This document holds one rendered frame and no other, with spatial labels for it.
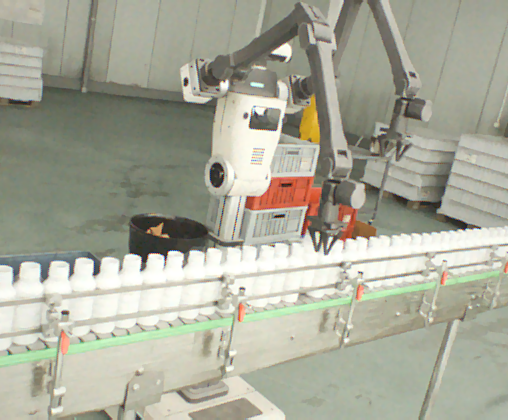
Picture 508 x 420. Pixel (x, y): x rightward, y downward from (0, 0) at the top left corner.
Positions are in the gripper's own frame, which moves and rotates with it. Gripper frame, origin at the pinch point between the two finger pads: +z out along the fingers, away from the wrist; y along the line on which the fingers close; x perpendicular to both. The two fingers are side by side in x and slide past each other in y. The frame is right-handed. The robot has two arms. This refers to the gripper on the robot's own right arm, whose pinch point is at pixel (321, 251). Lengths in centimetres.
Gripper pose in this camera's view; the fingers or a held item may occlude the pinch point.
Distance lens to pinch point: 176.4
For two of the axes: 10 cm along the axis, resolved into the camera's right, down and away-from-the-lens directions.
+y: 6.6, 2.3, -7.2
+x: 7.4, -0.3, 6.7
